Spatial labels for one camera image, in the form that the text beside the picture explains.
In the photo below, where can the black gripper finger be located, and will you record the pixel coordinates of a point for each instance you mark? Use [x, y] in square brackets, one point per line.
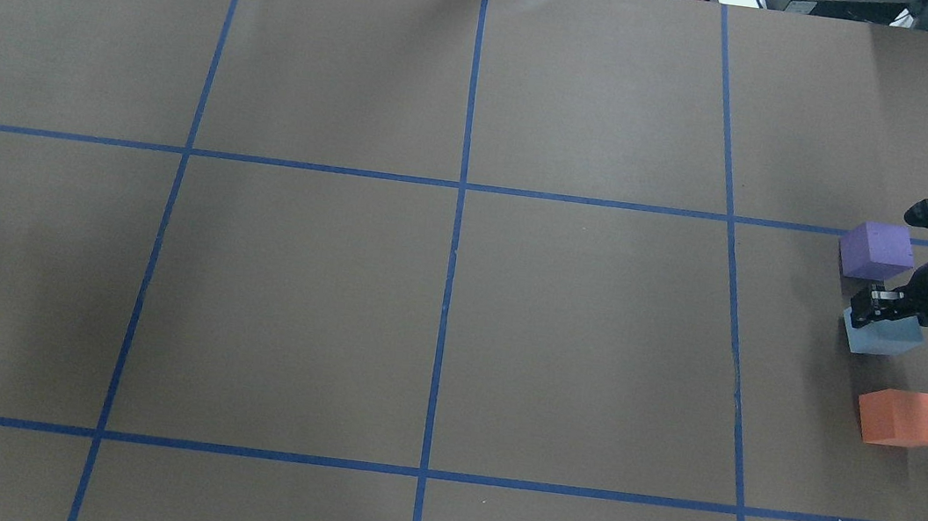
[861, 321]
[869, 301]

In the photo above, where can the light blue foam block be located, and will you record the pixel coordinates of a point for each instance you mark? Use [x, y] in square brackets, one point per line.
[883, 338]

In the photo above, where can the purple foam block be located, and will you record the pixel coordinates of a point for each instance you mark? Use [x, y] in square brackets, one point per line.
[876, 250]

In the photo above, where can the orange foam block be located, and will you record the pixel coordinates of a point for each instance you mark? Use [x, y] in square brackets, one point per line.
[894, 418]

